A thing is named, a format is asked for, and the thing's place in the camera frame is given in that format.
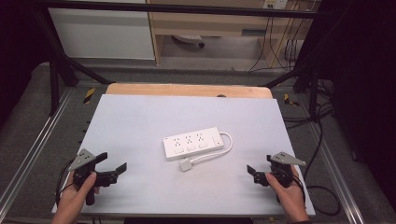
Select white cabinet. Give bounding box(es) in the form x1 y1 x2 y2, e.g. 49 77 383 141
48 7 156 61

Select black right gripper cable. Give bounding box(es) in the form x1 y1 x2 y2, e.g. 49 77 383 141
291 172 308 204

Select light wooden desk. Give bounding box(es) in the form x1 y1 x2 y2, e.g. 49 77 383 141
145 0 314 67

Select black curtain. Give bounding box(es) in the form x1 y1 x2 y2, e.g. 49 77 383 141
306 0 396 203
0 0 52 120

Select black floor cable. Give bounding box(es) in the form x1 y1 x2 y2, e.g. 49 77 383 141
281 78 343 217

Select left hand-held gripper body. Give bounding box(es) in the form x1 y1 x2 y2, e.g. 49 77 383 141
67 148 120 206

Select hanging black cables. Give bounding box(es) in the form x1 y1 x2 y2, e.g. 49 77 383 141
247 14 304 74

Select white table cover board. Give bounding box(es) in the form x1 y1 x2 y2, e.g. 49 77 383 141
50 93 317 218

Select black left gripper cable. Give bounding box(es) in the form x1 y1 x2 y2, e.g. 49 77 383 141
54 158 78 207

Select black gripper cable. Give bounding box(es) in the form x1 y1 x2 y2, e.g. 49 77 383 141
291 172 308 204
54 158 78 207

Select white power strip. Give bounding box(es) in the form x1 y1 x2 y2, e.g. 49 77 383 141
162 126 225 162

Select person's left hand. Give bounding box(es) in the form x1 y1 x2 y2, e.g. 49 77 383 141
50 171 98 224

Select black metal frame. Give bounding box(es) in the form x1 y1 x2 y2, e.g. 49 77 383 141
34 0 332 124

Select person's right hand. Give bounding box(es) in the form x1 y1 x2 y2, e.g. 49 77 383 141
264 166 310 224

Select yellow black tape marker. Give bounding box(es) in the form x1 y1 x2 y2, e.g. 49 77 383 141
283 92 301 107
82 87 96 105

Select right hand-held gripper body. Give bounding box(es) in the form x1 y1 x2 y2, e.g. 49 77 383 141
253 151 307 189

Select aluminium rail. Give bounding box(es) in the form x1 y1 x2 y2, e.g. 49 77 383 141
0 88 74 214
305 122 366 224

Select wooden table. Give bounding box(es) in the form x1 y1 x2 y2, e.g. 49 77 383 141
105 82 274 100

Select white power strip cable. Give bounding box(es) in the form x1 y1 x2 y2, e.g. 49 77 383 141
188 131 234 165

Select white plug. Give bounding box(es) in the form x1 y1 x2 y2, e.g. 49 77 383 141
178 157 194 173

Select white chair base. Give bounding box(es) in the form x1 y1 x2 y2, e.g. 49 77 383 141
171 34 206 49

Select white wall socket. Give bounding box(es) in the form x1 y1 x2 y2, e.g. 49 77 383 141
262 0 290 10

